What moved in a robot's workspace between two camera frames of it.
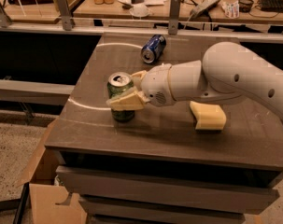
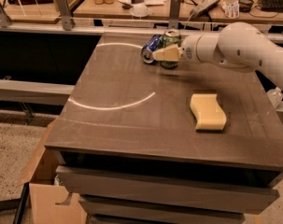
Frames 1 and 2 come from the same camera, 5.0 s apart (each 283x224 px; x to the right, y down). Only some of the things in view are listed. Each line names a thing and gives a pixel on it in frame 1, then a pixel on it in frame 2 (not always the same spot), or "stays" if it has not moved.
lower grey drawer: [106, 207] stays
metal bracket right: [174, 16] stays
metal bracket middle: [64, 10] stays
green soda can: [118, 83] -> [171, 37]
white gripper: [156, 84] -> [188, 49]
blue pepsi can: [152, 49] stays
